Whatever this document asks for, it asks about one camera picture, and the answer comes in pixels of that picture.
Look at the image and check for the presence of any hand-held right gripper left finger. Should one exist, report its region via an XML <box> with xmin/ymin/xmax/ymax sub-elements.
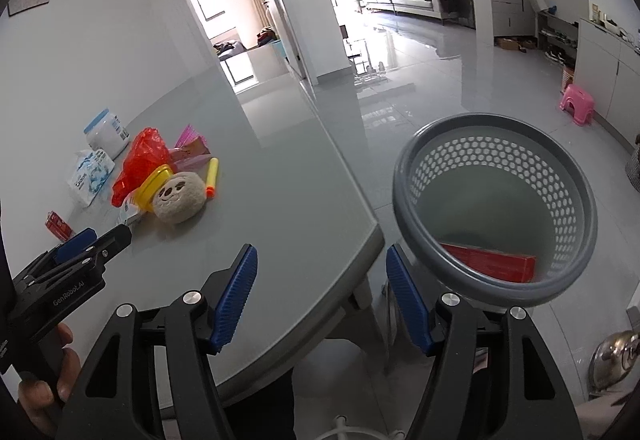
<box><xmin>54</xmin><ymin>243</ymin><xmax>259</xmax><ymax>440</ymax></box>

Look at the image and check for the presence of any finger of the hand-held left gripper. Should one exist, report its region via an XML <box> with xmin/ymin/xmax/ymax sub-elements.
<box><xmin>30</xmin><ymin>228</ymin><xmax>99</xmax><ymax>279</ymax></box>
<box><xmin>52</xmin><ymin>223</ymin><xmax>134</xmax><ymax>272</ymax></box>

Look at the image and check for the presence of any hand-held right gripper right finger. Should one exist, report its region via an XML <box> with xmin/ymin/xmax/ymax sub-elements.
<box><xmin>385</xmin><ymin>243</ymin><xmax>586</xmax><ymax>440</ymax></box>

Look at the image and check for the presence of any white labelled packet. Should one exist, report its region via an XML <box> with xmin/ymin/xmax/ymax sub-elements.
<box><xmin>117</xmin><ymin>192</ymin><xmax>148</xmax><ymax>228</ymax></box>

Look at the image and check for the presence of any red plastic bag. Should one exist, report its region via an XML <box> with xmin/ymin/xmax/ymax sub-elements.
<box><xmin>111</xmin><ymin>127</ymin><xmax>177</xmax><ymax>208</ymax></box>

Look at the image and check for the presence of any grey perforated plastic basket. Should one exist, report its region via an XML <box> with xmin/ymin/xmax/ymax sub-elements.
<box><xmin>392</xmin><ymin>112</ymin><xmax>598</xmax><ymax>308</ymax></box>

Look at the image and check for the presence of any pink snack packet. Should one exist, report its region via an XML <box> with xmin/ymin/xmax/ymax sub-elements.
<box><xmin>172</xmin><ymin>122</ymin><xmax>212</xmax><ymax>158</ymax></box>

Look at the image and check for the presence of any person's left hand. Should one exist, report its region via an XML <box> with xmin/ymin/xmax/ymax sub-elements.
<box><xmin>18</xmin><ymin>324</ymin><xmax>82</xmax><ymax>430</ymax></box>

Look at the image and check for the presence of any small red box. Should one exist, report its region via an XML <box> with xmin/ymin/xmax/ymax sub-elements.
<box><xmin>45</xmin><ymin>211</ymin><xmax>76</xmax><ymax>241</ymax></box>

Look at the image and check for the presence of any yellow plastic lid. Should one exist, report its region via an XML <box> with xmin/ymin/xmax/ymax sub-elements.
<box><xmin>136</xmin><ymin>165</ymin><xmax>176</xmax><ymax>212</ymax></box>

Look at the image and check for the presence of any white and blue tissue pack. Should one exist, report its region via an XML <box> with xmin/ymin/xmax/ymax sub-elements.
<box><xmin>67</xmin><ymin>148</ymin><xmax>116</xmax><ymax>207</ymax></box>

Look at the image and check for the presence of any round beige plush toy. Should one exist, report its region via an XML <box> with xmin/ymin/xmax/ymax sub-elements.
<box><xmin>151</xmin><ymin>171</ymin><xmax>207</xmax><ymax>226</ymax></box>

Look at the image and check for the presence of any flat red box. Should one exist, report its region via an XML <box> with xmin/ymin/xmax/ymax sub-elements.
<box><xmin>440</xmin><ymin>242</ymin><xmax>537</xmax><ymax>283</ymax></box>

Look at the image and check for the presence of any white jar with blue lid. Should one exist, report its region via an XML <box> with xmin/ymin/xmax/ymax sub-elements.
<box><xmin>83</xmin><ymin>108</ymin><xmax>131</xmax><ymax>160</ymax></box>

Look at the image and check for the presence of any purple flat packet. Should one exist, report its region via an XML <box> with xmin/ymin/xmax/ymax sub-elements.
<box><xmin>170</xmin><ymin>152</ymin><xmax>213</xmax><ymax>176</ymax></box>

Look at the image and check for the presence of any yellow foam dart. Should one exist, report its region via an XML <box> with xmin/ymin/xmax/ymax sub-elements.
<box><xmin>204</xmin><ymin>157</ymin><xmax>220</xmax><ymax>197</ymax></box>

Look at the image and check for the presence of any silver pot lid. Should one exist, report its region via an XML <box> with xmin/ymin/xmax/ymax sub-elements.
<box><xmin>587</xmin><ymin>329</ymin><xmax>640</xmax><ymax>401</ymax></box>

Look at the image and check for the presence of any bed with clutter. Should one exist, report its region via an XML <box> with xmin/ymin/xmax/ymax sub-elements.
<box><xmin>212</xmin><ymin>37</ymin><xmax>248</xmax><ymax>61</ymax></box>

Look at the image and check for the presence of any checked fabric basket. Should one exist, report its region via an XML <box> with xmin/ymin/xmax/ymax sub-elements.
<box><xmin>625</xmin><ymin>152</ymin><xmax>640</xmax><ymax>193</ymax></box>

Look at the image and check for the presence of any pink plastic stool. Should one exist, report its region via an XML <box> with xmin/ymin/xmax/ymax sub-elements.
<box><xmin>559</xmin><ymin>84</ymin><xmax>596</xmax><ymax>127</ymax></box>

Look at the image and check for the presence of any white door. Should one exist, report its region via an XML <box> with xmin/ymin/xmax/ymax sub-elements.
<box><xmin>248</xmin><ymin>0</ymin><xmax>307</xmax><ymax>82</ymax></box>

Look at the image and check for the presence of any cardboard box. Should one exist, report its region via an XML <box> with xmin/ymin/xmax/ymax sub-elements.
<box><xmin>494</xmin><ymin>36</ymin><xmax>531</xmax><ymax>53</ymax></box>

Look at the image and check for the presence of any dark jacket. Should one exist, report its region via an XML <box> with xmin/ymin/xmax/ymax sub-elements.
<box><xmin>430</xmin><ymin>0</ymin><xmax>458</xmax><ymax>21</ymax></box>

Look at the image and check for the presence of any white sideboard cabinet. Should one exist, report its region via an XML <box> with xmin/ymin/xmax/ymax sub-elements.
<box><xmin>572</xmin><ymin>17</ymin><xmax>640</xmax><ymax>156</ymax></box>

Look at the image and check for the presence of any shoe rack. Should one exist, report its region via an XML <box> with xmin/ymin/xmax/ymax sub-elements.
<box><xmin>536</xmin><ymin>10</ymin><xmax>581</xmax><ymax>66</ymax></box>

